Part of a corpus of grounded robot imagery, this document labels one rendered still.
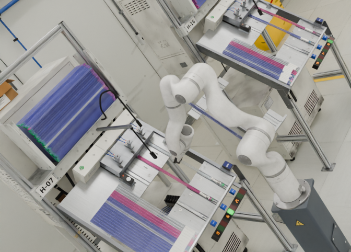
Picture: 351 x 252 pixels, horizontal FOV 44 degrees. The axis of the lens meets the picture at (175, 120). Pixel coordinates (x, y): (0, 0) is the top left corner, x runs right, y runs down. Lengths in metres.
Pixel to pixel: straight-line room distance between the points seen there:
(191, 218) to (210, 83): 0.79
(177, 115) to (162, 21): 1.16
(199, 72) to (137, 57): 2.70
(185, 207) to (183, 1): 1.41
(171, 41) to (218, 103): 1.37
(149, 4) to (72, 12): 1.32
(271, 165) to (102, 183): 0.94
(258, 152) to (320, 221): 0.54
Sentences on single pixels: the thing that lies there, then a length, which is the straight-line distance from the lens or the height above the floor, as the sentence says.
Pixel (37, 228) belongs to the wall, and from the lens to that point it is 3.98.
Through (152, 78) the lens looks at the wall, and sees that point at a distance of 4.63.
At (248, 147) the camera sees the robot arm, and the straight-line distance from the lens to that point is 1.90.
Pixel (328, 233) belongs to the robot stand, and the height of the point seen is 0.45.
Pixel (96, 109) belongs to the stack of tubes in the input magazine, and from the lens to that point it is 2.45.
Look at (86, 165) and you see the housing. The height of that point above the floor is 1.26.
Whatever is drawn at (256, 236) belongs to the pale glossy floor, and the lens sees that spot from 3.19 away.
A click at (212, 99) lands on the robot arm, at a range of 1.90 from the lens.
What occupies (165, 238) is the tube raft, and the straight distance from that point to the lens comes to 2.29.
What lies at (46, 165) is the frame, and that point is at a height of 1.42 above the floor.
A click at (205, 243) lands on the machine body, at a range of 2.79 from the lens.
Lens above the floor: 2.13
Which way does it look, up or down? 24 degrees down
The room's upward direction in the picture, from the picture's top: 37 degrees counter-clockwise
